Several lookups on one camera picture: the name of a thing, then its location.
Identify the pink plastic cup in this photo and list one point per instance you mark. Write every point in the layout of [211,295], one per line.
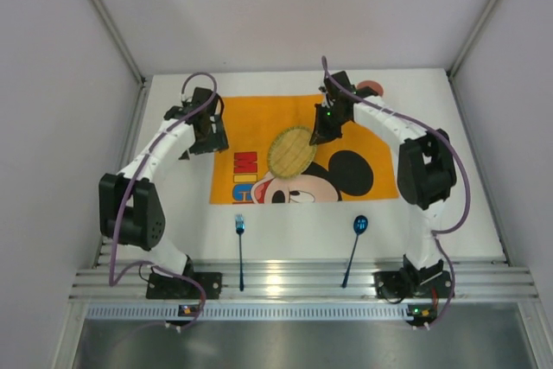
[374,85]

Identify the aluminium front rail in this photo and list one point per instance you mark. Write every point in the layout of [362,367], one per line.
[303,280]

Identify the orange cartoon mouse placemat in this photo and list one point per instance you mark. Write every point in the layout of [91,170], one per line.
[356,167]

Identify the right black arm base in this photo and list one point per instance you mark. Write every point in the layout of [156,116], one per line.
[408,282]

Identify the blue metallic fork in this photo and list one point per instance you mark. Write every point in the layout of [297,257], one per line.
[240,230]

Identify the blue metallic spoon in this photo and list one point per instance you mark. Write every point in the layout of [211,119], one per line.
[360,225]

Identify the round woven bamboo plate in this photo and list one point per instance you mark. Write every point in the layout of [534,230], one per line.
[291,152]

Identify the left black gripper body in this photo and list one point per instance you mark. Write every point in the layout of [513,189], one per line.
[212,139]

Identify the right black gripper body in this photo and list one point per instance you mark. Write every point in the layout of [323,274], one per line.
[325,128]

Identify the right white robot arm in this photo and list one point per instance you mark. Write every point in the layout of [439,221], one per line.
[425,165]

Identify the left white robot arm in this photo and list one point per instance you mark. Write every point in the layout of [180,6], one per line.
[130,209]

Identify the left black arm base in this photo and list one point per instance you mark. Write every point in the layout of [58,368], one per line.
[160,287]

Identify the slotted grey cable duct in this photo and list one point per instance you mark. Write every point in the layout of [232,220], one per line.
[261,312]

